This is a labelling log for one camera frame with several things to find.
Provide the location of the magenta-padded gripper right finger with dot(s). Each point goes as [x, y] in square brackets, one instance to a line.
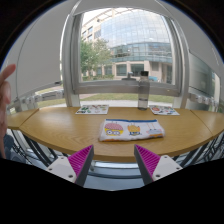
[165, 166]

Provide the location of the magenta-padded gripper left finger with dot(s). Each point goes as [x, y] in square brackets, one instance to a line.
[63, 168]

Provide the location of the white cartoon print towel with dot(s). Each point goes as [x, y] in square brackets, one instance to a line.
[133, 130]

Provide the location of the colourful sticker sheet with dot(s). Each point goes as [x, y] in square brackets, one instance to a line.
[92, 109]
[164, 110]

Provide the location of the clear water bottle black cap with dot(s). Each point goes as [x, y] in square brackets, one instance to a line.
[143, 91]

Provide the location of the green tree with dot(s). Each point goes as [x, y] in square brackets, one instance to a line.
[93, 55]

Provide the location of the glass fronted building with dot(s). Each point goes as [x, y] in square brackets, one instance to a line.
[136, 30]

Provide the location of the white wall socket trunking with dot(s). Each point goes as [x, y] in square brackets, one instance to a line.
[50, 95]
[200, 99]

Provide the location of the white window frame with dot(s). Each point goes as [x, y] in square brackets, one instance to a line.
[126, 87]

